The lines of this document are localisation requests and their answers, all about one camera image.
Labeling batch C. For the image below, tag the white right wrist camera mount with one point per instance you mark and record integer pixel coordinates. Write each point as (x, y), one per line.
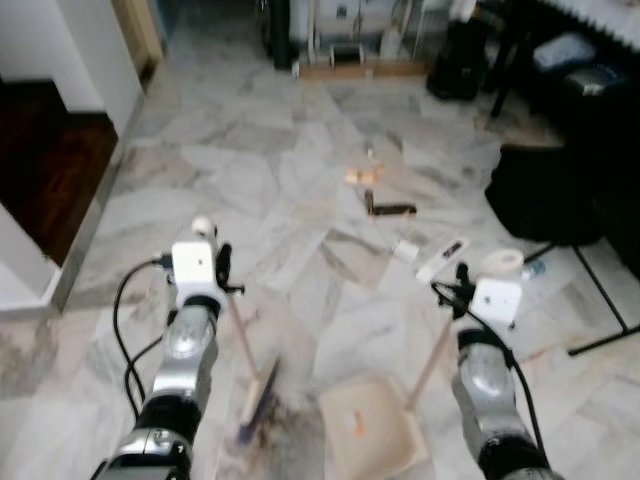
(497, 303)

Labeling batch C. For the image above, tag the dark flat wrapper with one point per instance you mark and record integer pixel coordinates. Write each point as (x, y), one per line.
(392, 208)

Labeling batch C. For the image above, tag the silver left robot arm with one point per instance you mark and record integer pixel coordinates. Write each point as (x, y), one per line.
(185, 360)

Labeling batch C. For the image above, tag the wooden workbench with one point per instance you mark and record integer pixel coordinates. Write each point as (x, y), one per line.
(360, 25)

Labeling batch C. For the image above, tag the long cardboard box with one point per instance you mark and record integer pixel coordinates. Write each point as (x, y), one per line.
(360, 70)

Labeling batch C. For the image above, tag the white paper packet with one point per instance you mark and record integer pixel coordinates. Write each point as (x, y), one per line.
(440, 260)

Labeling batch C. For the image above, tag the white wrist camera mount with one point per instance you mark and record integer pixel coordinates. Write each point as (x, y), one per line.
(497, 303)
(195, 268)

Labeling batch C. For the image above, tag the beige broom dark bristles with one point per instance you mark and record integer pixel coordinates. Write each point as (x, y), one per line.
(262, 400)

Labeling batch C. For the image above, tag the dark rolled mat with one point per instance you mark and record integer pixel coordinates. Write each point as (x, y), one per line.
(280, 35)

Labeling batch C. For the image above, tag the beige louvered door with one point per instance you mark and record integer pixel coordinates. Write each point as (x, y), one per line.
(140, 35)

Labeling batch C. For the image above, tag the dark wooden staircase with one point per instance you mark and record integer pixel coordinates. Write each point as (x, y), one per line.
(55, 170)

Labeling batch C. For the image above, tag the black metal stand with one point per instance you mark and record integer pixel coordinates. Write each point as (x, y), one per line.
(600, 300)

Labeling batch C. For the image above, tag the black bag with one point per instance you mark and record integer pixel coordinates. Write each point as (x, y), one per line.
(545, 195)

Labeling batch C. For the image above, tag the clear plastic packaging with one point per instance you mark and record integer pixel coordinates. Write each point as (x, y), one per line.
(405, 250)

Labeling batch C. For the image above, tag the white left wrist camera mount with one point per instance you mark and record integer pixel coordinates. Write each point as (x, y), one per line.
(195, 268)

